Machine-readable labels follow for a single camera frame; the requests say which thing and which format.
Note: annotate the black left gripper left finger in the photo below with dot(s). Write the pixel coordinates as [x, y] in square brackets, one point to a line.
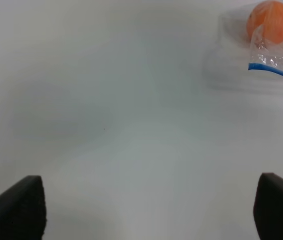
[23, 212]

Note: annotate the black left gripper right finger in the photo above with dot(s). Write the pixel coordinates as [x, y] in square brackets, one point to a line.
[268, 207]

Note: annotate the clear zip bag blue seal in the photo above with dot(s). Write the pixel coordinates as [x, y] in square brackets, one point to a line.
[234, 62]

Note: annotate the orange fruit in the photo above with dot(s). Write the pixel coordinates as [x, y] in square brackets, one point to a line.
[269, 15]

